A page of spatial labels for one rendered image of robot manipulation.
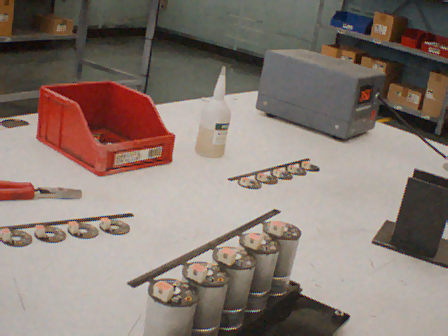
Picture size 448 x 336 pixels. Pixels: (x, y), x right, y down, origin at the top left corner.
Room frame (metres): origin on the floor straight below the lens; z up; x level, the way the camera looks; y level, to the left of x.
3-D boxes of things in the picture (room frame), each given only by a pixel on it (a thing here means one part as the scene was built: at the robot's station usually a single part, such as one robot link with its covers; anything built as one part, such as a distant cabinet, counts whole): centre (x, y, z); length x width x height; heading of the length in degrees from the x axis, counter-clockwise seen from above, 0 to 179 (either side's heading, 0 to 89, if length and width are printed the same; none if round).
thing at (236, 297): (0.31, -0.01, 0.79); 0.02 x 0.02 x 0.05
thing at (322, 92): (0.90, -0.12, 0.80); 0.15 x 0.12 x 0.10; 59
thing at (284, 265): (0.36, -0.04, 0.79); 0.02 x 0.02 x 0.05
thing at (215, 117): (0.68, 0.02, 0.80); 0.03 x 0.03 x 0.10
